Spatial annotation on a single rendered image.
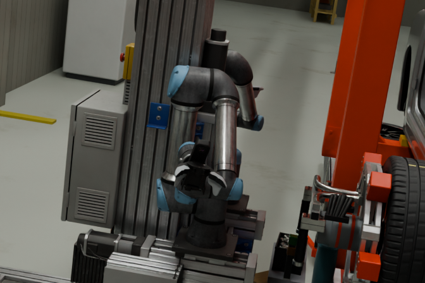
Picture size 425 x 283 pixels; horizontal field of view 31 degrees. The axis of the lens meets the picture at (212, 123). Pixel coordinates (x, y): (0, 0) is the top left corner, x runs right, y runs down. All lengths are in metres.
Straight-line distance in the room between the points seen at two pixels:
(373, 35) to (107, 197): 1.30
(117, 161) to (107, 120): 0.16
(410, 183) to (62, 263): 2.30
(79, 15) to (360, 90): 6.28
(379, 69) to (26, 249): 2.37
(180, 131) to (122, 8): 6.50
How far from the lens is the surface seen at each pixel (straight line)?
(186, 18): 2.87
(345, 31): 5.32
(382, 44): 3.39
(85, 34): 9.35
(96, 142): 2.98
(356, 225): 3.10
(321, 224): 2.94
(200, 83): 2.68
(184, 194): 2.53
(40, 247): 4.75
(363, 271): 2.83
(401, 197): 2.89
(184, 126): 2.73
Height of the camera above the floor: 1.93
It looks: 14 degrees down
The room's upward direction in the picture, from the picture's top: 8 degrees clockwise
